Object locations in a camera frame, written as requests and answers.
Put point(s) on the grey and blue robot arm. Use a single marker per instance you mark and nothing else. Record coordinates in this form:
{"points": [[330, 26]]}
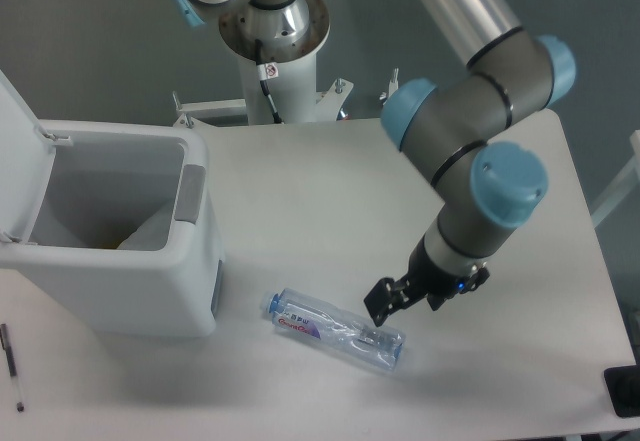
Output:
{"points": [[489, 188]]}

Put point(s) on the white frame at right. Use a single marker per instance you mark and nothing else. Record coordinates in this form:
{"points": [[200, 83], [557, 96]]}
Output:
{"points": [[619, 188]]}

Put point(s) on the black device at table edge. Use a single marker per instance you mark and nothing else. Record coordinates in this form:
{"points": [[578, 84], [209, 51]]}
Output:
{"points": [[623, 387]]}

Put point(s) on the black pen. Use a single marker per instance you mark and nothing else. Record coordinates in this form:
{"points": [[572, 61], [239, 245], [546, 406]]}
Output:
{"points": [[12, 368]]}

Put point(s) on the white table clamp bracket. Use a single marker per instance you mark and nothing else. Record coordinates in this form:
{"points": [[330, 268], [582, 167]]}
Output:
{"points": [[393, 86]]}

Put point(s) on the white paper carton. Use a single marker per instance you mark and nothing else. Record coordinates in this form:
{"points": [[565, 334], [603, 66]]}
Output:
{"points": [[152, 234]]}

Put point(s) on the clear plastic water bottle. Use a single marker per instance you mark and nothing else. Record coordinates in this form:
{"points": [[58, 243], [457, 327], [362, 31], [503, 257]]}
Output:
{"points": [[341, 330]]}

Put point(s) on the white open trash can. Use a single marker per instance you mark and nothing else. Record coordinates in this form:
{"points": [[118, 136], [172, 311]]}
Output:
{"points": [[72, 191]]}

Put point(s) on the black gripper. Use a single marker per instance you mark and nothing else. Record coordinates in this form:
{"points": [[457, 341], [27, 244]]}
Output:
{"points": [[423, 280]]}

